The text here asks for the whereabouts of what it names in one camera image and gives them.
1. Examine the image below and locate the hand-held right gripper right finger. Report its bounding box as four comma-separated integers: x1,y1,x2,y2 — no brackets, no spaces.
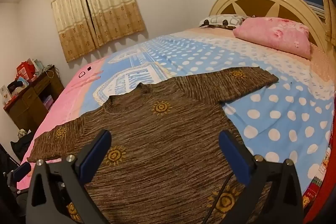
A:
218,130,306,224

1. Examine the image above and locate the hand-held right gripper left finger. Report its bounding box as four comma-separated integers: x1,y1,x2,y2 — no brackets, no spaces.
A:
26,130,113,224

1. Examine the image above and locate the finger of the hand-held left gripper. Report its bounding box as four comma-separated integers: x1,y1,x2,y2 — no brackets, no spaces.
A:
7,162,31,189

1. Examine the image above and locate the brown knitted sweater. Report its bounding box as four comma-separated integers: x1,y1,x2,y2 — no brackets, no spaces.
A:
28,66,279,224

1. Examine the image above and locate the large black bag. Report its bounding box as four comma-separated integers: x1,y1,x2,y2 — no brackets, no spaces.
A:
10,131,34,161

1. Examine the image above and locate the pink and blue printed blanket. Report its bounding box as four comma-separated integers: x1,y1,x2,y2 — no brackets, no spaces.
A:
17,27,336,195

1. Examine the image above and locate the brown wooden desk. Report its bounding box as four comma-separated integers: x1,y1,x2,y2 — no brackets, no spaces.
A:
3,65,65,132

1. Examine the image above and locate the purple storage box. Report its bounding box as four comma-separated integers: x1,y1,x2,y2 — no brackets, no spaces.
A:
43,95,54,110

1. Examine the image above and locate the white printed box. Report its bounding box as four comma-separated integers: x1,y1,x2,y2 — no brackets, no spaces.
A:
1,85,11,101

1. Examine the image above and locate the black bag on desk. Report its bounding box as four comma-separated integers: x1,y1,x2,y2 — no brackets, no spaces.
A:
7,81,28,92

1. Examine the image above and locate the red cloth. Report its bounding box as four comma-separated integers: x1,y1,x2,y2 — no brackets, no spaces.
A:
302,145,336,224

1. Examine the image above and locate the red box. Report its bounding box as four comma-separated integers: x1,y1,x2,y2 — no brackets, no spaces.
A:
16,61,37,83

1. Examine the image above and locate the pink floral pillow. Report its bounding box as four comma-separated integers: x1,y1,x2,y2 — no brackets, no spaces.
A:
233,17,311,60

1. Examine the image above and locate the grey white patterned pillow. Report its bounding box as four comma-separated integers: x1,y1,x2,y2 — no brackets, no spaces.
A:
199,14,250,29

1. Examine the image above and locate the beige patterned curtain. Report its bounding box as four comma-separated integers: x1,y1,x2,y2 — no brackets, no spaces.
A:
49,0,146,63

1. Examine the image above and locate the black cable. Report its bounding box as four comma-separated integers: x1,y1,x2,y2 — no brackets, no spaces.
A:
202,174,233,224

